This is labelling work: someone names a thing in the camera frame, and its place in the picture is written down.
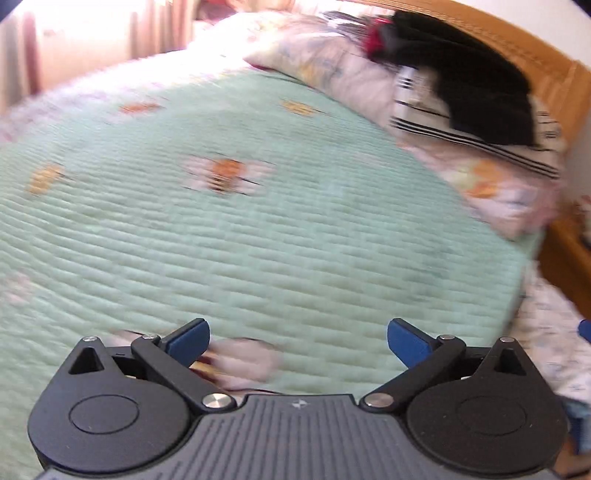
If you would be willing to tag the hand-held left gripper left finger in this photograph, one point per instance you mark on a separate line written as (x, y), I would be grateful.
(187, 340)

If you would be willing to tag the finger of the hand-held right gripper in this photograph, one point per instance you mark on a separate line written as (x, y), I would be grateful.
(586, 331)

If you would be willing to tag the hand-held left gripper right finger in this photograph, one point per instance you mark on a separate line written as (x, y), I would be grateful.
(406, 342)

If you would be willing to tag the white floral bed sheet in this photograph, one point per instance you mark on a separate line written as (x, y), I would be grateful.
(554, 341)

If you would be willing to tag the green quilted bee bedspread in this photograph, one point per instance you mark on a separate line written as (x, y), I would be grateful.
(277, 240)

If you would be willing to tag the white dark-striped cloth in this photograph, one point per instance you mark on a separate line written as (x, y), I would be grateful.
(461, 134)

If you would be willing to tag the black garment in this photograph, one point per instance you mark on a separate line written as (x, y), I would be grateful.
(466, 78)

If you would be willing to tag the floral duvet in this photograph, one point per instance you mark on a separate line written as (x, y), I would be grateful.
(341, 69)

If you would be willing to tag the wooden headboard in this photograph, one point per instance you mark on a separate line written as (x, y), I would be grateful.
(517, 41)

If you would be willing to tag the red garment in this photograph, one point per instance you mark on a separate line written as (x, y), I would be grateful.
(376, 37)

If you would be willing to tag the wooden bed frame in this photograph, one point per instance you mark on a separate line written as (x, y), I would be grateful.
(568, 263)

